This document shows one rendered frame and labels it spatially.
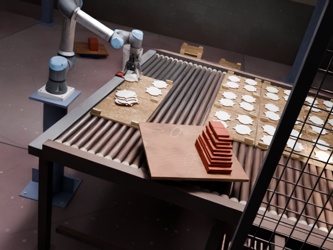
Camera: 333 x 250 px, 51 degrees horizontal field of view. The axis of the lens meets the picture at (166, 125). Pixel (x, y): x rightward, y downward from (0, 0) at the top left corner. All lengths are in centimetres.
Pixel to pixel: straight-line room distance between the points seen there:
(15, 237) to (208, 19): 605
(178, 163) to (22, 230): 143
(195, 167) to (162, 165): 17
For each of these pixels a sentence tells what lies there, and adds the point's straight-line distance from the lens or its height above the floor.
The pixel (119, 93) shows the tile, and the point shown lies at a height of 99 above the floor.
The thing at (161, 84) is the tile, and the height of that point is 95.
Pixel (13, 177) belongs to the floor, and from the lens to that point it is 325.
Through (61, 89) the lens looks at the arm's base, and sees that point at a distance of 256.
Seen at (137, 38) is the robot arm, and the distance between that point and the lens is 243.
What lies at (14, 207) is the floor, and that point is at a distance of 298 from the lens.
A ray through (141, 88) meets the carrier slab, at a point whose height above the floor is 94.
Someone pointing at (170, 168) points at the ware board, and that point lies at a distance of 172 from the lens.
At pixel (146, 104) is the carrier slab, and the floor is 94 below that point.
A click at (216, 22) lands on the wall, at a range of 771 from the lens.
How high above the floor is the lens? 204
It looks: 29 degrees down
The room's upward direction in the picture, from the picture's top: 12 degrees clockwise
